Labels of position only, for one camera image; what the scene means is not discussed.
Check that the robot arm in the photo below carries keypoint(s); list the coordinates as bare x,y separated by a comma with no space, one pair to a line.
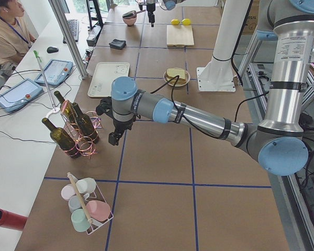
276,142
169,4

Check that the white cup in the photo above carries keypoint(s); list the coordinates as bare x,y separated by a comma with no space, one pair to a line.
86,185

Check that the dark green wine bottle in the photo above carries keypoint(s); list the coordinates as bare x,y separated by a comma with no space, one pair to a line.
62,139

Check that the white wire cup rack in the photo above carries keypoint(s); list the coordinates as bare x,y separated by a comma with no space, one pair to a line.
96,195

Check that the seated person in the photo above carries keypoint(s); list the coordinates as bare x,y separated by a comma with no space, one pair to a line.
15,38

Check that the bread slice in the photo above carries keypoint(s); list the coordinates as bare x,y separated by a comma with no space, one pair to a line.
173,72

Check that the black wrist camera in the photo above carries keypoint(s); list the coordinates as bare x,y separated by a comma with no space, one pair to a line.
105,107

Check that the pale green cup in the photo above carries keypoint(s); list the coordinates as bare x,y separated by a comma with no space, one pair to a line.
79,220

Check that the yellow lemon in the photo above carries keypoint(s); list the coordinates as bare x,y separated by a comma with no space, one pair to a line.
186,22
175,22

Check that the red cylinder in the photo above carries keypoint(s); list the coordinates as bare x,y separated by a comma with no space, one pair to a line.
10,220

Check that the blue teach pendant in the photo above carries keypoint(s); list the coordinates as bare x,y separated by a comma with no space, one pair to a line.
56,71
18,96

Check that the grey blue cup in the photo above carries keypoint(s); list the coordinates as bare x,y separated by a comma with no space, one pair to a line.
74,204

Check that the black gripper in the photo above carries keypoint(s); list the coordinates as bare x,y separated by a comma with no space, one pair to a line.
119,126
150,8

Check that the black computer mouse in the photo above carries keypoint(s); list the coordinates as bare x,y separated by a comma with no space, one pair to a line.
52,50

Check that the metal scoop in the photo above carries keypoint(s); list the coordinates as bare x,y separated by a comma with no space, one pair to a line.
131,14

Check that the wooden cutting board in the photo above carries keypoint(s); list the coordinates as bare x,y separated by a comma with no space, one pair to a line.
179,36

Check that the wooden rack handle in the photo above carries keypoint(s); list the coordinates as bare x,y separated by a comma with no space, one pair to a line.
73,183

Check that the copper wire bottle rack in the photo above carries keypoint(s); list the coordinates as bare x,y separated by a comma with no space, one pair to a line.
83,144

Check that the light pink cup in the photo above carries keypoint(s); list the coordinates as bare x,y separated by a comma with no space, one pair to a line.
67,192

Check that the aluminium frame post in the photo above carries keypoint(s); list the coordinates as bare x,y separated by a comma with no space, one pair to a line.
62,21

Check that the cream bear tray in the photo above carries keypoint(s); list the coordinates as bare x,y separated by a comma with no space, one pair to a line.
105,73

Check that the black keyboard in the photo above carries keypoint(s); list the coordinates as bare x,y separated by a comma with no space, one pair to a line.
74,28

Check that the pink bowl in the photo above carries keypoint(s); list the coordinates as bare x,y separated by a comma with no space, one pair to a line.
130,22

